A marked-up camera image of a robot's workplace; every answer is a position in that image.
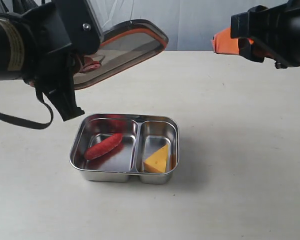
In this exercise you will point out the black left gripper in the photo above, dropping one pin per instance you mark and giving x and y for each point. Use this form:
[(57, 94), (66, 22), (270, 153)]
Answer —
[(55, 62)]

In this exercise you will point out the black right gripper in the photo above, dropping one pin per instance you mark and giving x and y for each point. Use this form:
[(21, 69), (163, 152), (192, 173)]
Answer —
[(263, 32)]

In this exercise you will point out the dark transparent lid orange seal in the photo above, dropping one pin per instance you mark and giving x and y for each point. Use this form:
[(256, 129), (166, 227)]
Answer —
[(124, 45)]

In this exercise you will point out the red toy sausage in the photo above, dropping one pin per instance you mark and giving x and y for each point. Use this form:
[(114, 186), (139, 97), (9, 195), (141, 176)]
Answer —
[(103, 147)]

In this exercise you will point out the steel two-compartment lunch box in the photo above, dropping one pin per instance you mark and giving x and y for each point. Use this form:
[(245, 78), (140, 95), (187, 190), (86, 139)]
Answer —
[(142, 136)]

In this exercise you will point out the yellow toy cheese wedge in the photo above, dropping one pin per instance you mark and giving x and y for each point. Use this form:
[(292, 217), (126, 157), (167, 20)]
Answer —
[(157, 162)]

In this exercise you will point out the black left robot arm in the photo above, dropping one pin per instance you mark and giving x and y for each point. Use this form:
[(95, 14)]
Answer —
[(17, 47)]

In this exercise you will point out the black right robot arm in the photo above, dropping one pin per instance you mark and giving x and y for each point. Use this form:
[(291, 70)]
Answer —
[(263, 33)]

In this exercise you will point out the grey wrinkled backdrop cloth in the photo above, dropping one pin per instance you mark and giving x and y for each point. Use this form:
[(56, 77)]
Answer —
[(189, 24)]

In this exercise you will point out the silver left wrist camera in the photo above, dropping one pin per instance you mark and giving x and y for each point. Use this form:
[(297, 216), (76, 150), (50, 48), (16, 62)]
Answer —
[(81, 24)]

